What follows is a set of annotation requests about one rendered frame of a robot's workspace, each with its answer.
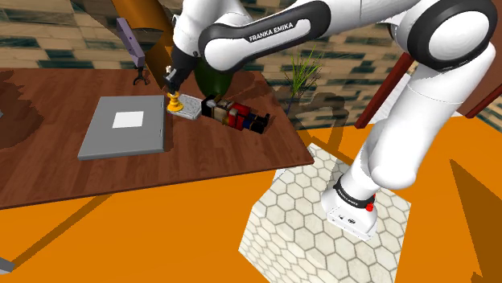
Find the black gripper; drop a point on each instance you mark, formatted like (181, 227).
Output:
(181, 66)

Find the yellow candlestick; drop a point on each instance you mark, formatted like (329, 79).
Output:
(175, 103)

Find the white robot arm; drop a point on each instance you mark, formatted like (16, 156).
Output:
(396, 129)

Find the dark green vase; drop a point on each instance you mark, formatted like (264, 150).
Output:
(211, 80)

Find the purple bar on black stand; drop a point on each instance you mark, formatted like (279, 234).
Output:
(131, 41)

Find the nutcracker soldier figure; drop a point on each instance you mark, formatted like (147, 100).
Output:
(235, 114)

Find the grey closed laptop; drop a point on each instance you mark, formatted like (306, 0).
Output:
(117, 137)

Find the green grass plant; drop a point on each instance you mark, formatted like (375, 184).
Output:
(300, 76)

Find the brown wooden table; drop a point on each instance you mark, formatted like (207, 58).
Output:
(59, 176)

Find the hexagon patterned robot stand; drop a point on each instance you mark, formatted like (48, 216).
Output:
(298, 239)

